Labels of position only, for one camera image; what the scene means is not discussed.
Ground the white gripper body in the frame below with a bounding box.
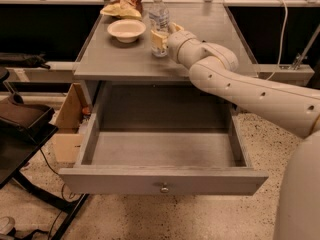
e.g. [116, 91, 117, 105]
[168, 30, 199, 64]

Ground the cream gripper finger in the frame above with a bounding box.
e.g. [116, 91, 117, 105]
[151, 30, 169, 52]
[169, 22, 184, 33]

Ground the clear plastic water bottle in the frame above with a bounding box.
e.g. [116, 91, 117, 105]
[149, 0, 169, 58]

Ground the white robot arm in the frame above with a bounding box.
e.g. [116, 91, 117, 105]
[151, 23, 320, 240]

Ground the grey open drawer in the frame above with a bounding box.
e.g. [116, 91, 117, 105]
[59, 83, 268, 195]

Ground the round metal drawer knob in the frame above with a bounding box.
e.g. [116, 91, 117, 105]
[160, 183, 169, 194]

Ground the white paper bowl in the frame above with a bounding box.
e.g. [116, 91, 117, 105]
[107, 19, 146, 43]

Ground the grey wooden cabinet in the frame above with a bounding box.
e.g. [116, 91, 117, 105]
[74, 0, 258, 105]

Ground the yellow crumpled chip bag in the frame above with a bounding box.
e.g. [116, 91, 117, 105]
[100, 3, 142, 20]

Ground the black bag on ledge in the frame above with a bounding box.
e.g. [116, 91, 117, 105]
[0, 53, 51, 69]

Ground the cardboard box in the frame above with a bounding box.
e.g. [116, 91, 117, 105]
[52, 83, 87, 163]

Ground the white cable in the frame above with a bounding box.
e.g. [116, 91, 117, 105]
[265, 0, 289, 82]

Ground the black floor cable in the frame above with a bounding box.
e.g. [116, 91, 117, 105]
[39, 148, 78, 240]

